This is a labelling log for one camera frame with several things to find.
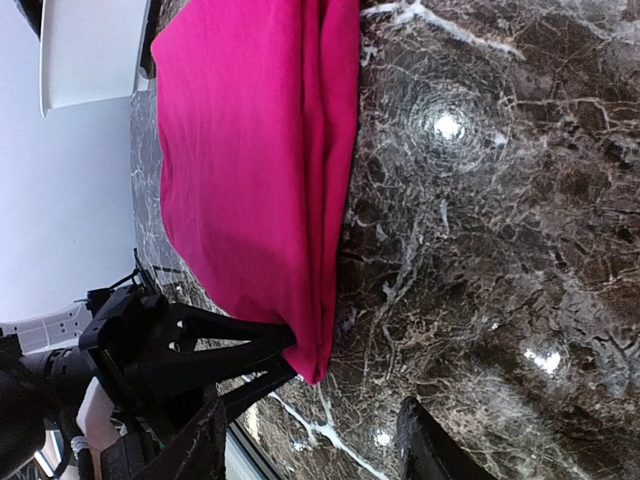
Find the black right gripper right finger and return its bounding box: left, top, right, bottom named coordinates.
left=396, top=396, right=495, bottom=480

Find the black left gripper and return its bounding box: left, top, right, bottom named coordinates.
left=77, top=287, right=301, bottom=441

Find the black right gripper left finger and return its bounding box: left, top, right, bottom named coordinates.
left=100, top=386, right=228, bottom=479

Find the red t-shirt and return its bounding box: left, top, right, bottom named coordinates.
left=151, top=1, right=360, bottom=384

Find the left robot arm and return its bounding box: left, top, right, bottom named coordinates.
left=1, top=287, right=295, bottom=479

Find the white plastic laundry bin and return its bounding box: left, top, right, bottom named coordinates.
left=39, top=0, right=151, bottom=116

